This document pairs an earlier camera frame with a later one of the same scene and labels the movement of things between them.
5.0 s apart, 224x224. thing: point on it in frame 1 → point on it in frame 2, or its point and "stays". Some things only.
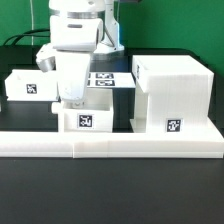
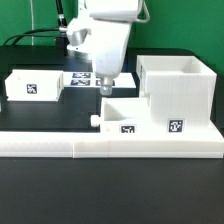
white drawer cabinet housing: [173, 94] stays
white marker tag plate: [110, 79] stays
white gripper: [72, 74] → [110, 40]
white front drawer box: [95, 116] → [129, 115]
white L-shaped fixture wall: [203, 140] stays
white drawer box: [31, 85] stays
